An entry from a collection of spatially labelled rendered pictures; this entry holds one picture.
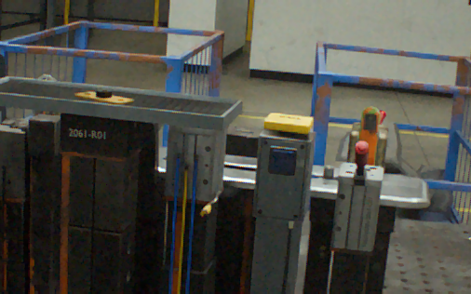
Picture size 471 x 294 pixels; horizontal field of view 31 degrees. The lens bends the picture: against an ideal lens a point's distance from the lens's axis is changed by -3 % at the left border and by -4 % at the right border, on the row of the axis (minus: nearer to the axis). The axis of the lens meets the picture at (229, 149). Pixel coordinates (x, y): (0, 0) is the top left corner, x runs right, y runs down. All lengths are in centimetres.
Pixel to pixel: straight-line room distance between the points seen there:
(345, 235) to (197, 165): 25
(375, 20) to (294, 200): 824
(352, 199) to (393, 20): 810
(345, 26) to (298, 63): 66
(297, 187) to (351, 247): 22
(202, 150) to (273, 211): 21
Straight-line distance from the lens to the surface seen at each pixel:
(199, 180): 133
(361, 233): 132
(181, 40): 946
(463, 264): 208
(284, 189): 114
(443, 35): 945
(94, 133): 118
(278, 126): 113
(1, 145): 140
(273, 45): 937
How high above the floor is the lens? 138
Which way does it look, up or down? 13 degrees down
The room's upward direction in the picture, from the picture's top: 4 degrees clockwise
